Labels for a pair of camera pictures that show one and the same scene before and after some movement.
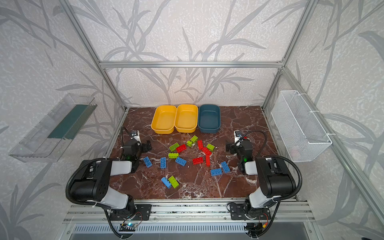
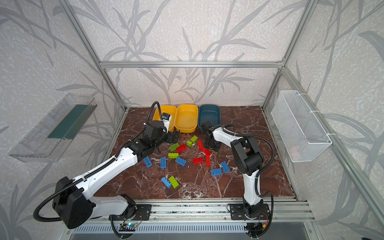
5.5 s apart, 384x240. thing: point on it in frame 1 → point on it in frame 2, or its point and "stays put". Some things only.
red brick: (181, 148) stays put
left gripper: (142, 146) → (169, 135)
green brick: (173, 147) stays put
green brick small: (194, 139) stays put
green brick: (173, 155) stays put
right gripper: (233, 147) → (208, 132)
